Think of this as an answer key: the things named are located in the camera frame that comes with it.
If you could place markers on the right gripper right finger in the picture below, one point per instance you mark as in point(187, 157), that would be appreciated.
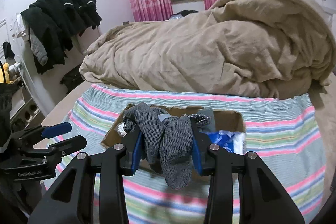
point(262, 198)

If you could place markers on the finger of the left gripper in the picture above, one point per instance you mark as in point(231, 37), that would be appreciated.
point(62, 148)
point(56, 128)

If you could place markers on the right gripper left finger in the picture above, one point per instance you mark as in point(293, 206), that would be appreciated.
point(70, 199)

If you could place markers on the blue tissue pack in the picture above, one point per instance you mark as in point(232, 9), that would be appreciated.
point(233, 142)

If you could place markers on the grey sock pair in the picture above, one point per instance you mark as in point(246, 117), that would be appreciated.
point(168, 141)

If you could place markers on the yellow plush toy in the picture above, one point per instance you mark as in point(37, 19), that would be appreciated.
point(4, 74)

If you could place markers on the white rolled socks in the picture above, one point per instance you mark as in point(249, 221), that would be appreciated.
point(120, 130)

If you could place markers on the striped pastel blanket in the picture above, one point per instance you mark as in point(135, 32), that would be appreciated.
point(150, 200)

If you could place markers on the brown cardboard box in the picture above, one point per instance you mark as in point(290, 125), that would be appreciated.
point(226, 120)

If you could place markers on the grey socks in box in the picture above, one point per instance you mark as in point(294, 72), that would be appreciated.
point(206, 120)

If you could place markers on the black hanging clothes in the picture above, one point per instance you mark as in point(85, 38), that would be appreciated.
point(53, 27)

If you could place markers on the beige duvet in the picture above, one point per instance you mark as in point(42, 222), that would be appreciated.
point(251, 48)

